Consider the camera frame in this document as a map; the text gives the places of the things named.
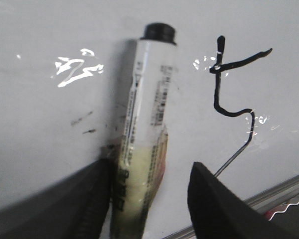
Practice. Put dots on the grey aluminium whiteboard frame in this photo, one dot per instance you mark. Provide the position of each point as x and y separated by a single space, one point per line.
267 203

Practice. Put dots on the white whiteboard surface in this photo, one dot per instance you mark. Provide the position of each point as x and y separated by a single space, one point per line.
65 74

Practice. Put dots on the white whiteboard marker pen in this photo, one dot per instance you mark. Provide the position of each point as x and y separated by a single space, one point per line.
141 159

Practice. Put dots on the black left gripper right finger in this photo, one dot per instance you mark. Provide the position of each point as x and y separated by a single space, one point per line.
217 213

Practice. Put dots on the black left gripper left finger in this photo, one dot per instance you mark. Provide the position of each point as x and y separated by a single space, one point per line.
74 208

